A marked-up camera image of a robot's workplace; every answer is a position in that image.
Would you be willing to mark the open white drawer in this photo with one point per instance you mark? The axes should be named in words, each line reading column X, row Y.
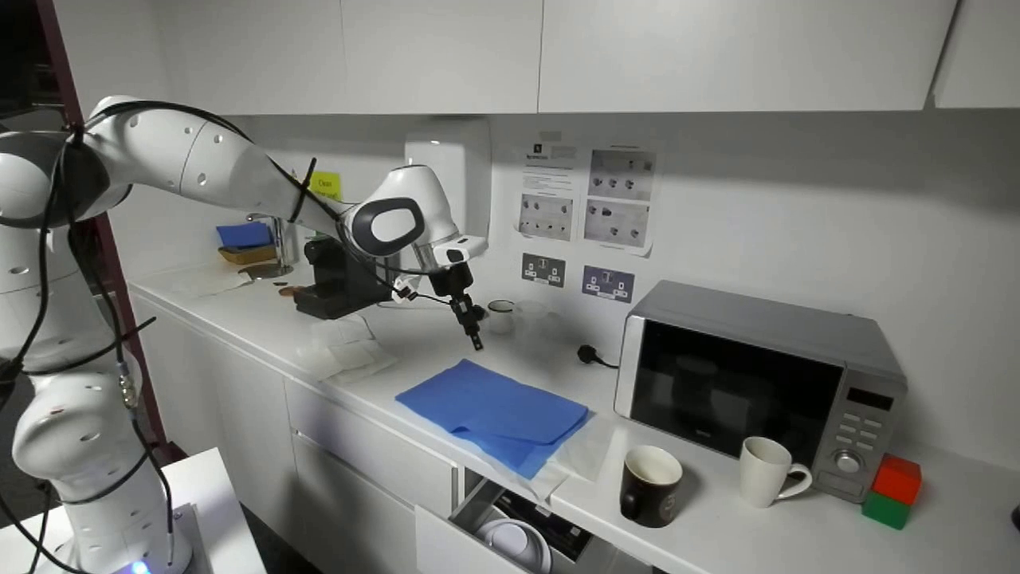
column 575, row 538

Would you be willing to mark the white notice with logo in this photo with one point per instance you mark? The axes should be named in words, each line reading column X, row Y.
column 549, row 151

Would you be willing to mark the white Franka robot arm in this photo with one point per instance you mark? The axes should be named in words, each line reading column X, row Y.
column 180, row 148

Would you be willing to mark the black mug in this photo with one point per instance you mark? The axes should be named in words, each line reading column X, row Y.
column 651, row 489

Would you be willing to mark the white cabinet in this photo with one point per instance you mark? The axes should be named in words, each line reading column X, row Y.
column 424, row 52
column 353, row 489

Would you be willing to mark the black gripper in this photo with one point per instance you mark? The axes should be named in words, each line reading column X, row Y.
column 455, row 283

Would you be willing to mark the photo instruction sheet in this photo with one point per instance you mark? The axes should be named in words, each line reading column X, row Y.
column 546, row 214
column 616, row 226
column 621, row 175

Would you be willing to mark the white robot table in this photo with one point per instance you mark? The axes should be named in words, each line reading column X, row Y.
column 210, row 512

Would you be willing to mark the brown-yellow pack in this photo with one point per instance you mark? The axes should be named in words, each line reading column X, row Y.
column 248, row 261

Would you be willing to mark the white lower cabinet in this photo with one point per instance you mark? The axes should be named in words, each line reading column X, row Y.
column 353, row 489

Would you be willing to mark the white mug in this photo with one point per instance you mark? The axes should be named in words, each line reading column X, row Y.
column 766, row 474

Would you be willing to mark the white paper towel dispenser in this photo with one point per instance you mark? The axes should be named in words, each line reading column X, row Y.
column 473, row 203

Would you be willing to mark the black microwave plug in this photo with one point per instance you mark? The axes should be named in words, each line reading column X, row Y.
column 588, row 354

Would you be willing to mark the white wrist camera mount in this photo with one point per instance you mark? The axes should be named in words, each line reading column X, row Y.
column 462, row 249

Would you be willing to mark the double wall socket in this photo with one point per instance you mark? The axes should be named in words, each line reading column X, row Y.
column 607, row 286
column 543, row 268

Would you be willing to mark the green block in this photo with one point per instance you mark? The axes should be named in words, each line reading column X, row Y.
column 884, row 515

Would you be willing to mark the white upper cabinet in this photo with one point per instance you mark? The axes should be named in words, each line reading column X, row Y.
column 424, row 52

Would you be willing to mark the white bowl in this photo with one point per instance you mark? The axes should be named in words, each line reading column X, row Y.
column 515, row 542

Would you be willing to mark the silver microwave oven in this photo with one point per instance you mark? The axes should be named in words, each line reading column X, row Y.
column 745, row 383

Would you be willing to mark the blue cloth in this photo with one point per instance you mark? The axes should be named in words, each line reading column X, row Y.
column 488, row 408

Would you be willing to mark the blue pack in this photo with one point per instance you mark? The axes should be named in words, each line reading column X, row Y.
column 244, row 233

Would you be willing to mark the red-orange block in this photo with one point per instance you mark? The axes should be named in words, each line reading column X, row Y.
column 900, row 481

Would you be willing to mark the yellow-green wall sign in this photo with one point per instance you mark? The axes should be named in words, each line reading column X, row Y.
column 327, row 182

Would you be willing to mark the dark red door frame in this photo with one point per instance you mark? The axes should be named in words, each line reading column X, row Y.
column 60, row 52

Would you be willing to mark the small white cup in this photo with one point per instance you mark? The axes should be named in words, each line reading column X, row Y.
column 503, row 317

